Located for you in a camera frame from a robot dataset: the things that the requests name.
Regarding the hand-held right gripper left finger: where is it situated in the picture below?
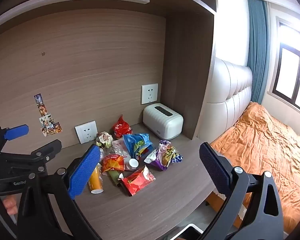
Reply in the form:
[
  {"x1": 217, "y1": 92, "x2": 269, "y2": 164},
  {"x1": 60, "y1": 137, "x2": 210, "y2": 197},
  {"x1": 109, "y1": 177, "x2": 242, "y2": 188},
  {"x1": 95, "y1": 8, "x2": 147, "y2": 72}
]
[{"x1": 16, "y1": 144, "x2": 102, "y2": 240}]

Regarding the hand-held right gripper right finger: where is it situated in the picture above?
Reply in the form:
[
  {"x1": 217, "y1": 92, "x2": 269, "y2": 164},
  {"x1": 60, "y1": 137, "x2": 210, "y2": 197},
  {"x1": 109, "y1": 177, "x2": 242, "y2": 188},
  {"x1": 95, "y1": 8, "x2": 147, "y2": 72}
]
[{"x1": 197, "y1": 142, "x2": 283, "y2": 240}]

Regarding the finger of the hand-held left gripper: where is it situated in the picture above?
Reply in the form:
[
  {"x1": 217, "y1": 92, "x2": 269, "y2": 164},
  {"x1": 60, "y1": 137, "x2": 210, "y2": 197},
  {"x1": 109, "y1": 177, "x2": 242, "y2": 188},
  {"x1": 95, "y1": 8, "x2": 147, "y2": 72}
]
[
  {"x1": 5, "y1": 139, "x2": 62, "y2": 173},
  {"x1": 0, "y1": 124, "x2": 30, "y2": 153}
]

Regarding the white bottle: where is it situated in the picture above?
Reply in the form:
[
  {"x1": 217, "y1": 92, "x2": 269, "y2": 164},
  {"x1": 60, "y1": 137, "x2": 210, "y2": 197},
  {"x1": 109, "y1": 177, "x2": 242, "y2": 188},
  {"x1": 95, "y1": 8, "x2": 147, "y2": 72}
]
[{"x1": 111, "y1": 139, "x2": 132, "y2": 172}]

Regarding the small white cup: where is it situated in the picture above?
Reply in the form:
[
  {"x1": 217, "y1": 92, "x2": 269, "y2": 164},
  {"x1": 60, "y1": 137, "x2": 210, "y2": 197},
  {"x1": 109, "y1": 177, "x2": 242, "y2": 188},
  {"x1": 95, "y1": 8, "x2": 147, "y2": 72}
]
[{"x1": 128, "y1": 158, "x2": 140, "y2": 171}]

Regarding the blue snack bag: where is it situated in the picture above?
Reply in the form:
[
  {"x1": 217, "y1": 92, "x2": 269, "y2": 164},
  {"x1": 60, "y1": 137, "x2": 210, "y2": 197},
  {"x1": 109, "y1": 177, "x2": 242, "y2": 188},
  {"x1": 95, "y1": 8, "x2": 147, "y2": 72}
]
[{"x1": 122, "y1": 133, "x2": 153, "y2": 159}]

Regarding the person's left hand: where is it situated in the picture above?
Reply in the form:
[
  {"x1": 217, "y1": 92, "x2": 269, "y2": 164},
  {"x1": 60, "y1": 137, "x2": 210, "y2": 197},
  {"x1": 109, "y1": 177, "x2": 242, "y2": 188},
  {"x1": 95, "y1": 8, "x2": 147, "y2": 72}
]
[{"x1": 2, "y1": 196, "x2": 18, "y2": 215}]

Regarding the orange paper cup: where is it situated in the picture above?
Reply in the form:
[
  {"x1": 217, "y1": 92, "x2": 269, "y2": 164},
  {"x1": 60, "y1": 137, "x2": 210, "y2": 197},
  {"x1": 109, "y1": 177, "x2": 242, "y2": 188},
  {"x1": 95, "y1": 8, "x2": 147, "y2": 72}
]
[{"x1": 87, "y1": 164, "x2": 104, "y2": 194}]

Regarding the orange red snack packet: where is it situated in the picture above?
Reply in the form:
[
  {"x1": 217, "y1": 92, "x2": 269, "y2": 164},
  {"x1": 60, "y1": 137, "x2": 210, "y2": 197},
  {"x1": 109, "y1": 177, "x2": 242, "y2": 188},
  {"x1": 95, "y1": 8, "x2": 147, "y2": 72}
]
[{"x1": 101, "y1": 154, "x2": 125, "y2": 175}]

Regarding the green wrapper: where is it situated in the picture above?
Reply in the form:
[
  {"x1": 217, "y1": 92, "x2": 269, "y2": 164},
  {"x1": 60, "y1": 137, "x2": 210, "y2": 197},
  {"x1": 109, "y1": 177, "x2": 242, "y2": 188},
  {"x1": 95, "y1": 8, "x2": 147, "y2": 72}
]
[{"x1": 107, "y1": 170, "x2": 124, "y2": 188}]

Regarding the cartoon sticker strip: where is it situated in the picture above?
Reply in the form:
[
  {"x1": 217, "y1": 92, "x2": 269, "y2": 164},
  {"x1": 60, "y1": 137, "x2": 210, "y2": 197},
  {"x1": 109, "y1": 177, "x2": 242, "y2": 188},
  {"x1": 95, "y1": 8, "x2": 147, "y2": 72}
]
[{"x1": 34, "y1": 94, "x2": 63, "y2": 137}]

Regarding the crumpled brown white wrapper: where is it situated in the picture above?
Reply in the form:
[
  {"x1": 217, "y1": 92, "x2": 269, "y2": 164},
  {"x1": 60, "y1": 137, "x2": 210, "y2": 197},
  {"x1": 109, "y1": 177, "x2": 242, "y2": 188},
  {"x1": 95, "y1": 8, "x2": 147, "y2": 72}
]
[{"x1": 96, "y1": 131, "x2": 113, "y2": 148}]

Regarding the red snack packet clear window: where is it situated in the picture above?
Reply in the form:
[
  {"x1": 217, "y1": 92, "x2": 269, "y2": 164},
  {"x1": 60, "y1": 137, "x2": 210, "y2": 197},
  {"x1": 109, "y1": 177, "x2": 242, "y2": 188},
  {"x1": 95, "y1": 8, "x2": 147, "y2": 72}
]
[{"x1": 119, "y1": 165, "x2": 156, "y2": 197}]

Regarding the orange bedsheet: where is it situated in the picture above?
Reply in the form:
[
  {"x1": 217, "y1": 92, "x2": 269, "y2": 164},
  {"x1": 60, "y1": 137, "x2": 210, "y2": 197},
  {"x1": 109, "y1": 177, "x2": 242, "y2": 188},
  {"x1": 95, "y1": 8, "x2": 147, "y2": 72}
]
[{"x1": 206, "y1": 102, "x2": 300, "y2": 235}]

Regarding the purple snack bag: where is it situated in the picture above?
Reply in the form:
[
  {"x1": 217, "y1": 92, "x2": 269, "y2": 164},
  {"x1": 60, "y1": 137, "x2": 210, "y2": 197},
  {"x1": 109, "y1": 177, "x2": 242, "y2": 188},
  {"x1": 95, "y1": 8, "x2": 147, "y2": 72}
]
[{"x1": 144, "y1": 140, "x2": 183, "y2": 171}]

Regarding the red snack bag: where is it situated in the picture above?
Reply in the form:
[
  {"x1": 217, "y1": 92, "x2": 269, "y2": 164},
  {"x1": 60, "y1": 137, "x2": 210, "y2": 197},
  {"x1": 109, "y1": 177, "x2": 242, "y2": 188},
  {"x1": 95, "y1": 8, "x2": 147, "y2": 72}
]
[{"x1": 112, "y1": 115, "x2": 133, "y2": 139}]

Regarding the white tissue box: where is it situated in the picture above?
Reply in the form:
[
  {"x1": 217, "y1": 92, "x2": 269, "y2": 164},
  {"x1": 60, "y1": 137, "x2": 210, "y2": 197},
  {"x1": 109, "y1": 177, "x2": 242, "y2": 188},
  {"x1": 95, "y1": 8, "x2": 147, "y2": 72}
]
[{"x1": 143, "y1": 103, "x2": 184, "y2": 140}]

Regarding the white padded headboard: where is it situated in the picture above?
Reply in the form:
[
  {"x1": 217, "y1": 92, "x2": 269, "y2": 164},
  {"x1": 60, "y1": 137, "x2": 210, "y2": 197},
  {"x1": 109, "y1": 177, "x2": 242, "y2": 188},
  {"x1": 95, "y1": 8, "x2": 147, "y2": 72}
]
[{"x1": 199, "y1": 57, "x2": 253, "y2": 142}]

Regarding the wooden desk with hutch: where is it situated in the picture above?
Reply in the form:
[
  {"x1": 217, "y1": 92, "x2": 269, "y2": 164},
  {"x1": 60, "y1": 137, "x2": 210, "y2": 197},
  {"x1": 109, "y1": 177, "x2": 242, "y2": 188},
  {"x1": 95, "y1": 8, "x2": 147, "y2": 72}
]
[{"x1": 0, "y1": 0, "x2": 230, "y2": 240}]

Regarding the dark framed window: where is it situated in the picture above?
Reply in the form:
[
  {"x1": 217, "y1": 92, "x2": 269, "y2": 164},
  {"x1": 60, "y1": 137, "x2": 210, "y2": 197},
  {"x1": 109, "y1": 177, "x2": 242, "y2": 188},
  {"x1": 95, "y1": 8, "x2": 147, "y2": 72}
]
[{"x1": 272, "y1": 17, "x2": 300, "y2": 117}]

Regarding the blue curtain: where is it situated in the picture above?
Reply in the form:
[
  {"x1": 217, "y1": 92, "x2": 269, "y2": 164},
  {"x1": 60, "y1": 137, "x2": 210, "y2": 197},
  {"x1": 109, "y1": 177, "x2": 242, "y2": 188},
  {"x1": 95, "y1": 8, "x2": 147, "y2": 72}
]
[{"x1": 247, "y1": 0, "x2": 273, "y2": 105}]

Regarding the white wall socket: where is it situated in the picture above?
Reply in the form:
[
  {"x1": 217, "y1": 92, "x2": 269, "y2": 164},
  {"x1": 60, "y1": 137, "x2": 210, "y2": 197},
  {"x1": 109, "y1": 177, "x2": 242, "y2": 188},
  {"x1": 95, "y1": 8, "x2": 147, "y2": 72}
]
[
  {"x1": 141, "y1": 83, "x2": 158, "y2": 105},
  {"x1": 75, "y1": 121, "x2": 98, "y2": 144}
]

